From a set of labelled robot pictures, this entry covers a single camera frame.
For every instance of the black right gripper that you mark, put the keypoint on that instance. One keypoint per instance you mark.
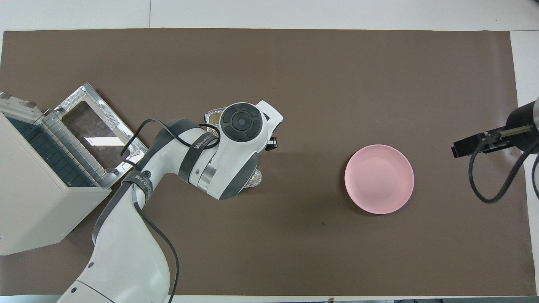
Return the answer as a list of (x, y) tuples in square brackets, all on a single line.
[(471, 145)]

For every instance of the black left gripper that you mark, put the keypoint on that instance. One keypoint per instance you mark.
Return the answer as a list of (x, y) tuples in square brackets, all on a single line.
[(271, 144)]

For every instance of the aluminium foil tray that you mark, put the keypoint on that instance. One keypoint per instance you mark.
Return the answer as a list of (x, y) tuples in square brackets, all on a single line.
[(212, 117)]

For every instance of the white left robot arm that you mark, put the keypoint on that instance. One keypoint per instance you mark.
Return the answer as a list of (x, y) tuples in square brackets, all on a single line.
[(126, 252)]

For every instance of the glass oven door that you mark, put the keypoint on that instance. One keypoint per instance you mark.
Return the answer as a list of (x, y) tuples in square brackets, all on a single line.
[(105, 126)]

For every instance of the cream toaster oven body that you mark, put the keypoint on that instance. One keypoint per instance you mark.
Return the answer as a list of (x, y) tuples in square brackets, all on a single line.
[(29, 210)]

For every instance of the brown paper mat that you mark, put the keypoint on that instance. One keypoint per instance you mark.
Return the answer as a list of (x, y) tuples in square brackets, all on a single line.
[(294, 84)]

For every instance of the pink round plate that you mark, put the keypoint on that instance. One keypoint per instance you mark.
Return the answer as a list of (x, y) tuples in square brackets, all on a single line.
[(379, 179)]

